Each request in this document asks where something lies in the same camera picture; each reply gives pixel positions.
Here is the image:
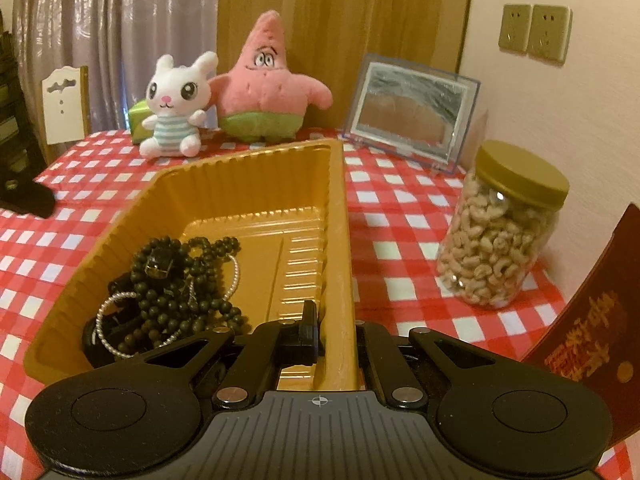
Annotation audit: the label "silver chain bracelet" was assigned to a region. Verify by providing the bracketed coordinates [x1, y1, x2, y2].
[220, 254, 242, 306]
[95, 294, 198, 361]

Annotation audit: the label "cashew jar with gold lid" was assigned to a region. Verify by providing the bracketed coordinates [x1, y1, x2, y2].
[436, 140, 571, 309]

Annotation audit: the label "black folding rack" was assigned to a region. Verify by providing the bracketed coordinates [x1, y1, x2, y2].
[0, 30, 46, 178]

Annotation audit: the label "black strap wristwatch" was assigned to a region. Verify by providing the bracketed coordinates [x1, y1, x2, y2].
[142, 255, 176, 281]

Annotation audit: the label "white wooden chair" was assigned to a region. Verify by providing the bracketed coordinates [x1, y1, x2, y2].
[40, 65, 91, 166]

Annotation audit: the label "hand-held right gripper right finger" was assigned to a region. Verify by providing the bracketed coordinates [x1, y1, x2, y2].
[355, 321, 503, 407]

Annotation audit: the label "grey patterned curtain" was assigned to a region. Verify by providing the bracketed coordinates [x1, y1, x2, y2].
[10, 0, 223, 133]

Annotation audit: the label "beige wall socket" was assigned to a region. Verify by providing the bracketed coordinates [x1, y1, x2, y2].
[499, 3, 533, 53]
[527, 4, 572, 65]

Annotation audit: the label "long dark bead necklace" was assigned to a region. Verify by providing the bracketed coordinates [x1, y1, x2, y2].
[130, 235, 252, 353]

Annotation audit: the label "clear picture frame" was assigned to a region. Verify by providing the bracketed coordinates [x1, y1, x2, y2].
[342, 53, 482, 176]

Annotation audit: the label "black bead bracelet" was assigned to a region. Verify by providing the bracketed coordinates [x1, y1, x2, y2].
[186, 235, 242, 263]

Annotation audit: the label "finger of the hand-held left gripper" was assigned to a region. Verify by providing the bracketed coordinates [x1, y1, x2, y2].
[0, 172, 56, 219]

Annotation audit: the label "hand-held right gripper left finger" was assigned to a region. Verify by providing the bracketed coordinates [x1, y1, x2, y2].
[137, 300, 321, 407]

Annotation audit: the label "red white checkered tablecloth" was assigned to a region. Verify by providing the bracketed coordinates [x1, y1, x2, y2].
[0, 127, 631, 480]

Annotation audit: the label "white bunny plush toy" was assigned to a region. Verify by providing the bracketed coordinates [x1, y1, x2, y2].
[139, 51, 221, 158]

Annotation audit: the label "green tissue box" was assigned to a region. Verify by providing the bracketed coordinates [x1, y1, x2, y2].
[127, 99, 153, 146]

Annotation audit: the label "brown wooden panel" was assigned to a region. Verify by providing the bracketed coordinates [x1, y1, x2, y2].
[217, 0, 476, 128]

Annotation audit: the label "yellow plastic tray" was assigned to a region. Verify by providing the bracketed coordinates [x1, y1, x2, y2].
[22, 139, 361, 393]

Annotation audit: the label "dark red gift bag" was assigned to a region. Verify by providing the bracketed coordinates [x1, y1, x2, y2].
[520, 203, 640, 446]

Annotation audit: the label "black scissors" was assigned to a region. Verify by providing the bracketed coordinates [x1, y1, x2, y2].
[81, 280, 136, 368]

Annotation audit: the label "pink starfish plush toy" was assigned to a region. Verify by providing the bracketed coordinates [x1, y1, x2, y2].
[209, 10, 333, 143]

